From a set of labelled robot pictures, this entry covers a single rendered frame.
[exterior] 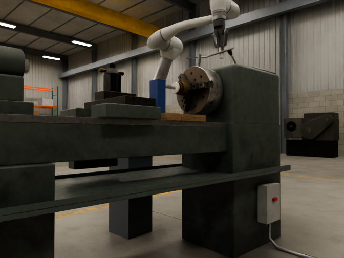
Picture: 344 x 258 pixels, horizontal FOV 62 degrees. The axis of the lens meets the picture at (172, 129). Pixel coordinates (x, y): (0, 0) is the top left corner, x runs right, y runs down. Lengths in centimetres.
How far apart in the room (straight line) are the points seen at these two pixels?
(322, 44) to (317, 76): 121
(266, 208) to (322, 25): 1108
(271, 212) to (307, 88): 1045
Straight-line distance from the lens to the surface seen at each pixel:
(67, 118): 124
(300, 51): 1277
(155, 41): 224
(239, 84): 193
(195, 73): 190
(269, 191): 210
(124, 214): 230
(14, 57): 132
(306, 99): 1228
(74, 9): 1355
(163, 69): 237
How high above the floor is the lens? 80
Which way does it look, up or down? 1 degrees up
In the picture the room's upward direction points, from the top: straight up
